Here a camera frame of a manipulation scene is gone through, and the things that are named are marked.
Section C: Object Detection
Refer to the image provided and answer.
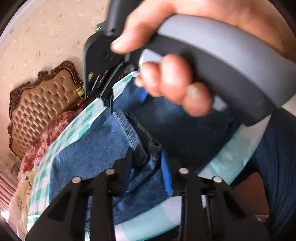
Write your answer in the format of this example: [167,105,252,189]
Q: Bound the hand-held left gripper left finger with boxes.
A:
[25,147,136,241]

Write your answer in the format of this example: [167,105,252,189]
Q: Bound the person's blue trousers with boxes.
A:
[250,109,296,241]

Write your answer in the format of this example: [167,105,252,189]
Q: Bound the pink curtain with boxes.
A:
[0,173,18,212]

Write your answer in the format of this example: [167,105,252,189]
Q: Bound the person's right hand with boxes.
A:
[110,0,296,117]

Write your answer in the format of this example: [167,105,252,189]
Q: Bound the tufted carved wooden headboard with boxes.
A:
[7,61,84,160]

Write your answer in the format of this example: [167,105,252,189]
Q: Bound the pink floral quilt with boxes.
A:
[9,109,72,223]

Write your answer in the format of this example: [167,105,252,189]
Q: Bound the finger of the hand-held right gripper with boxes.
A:
[100,87,114,114]
[138,88,148,105]

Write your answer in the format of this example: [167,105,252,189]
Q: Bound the blue denim pants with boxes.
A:
[50,76,243,232]

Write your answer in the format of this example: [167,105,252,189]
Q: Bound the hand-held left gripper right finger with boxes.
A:
[161,151,271,241]

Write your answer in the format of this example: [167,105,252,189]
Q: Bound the green white checked tablecloth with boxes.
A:
[26,70,271,241]

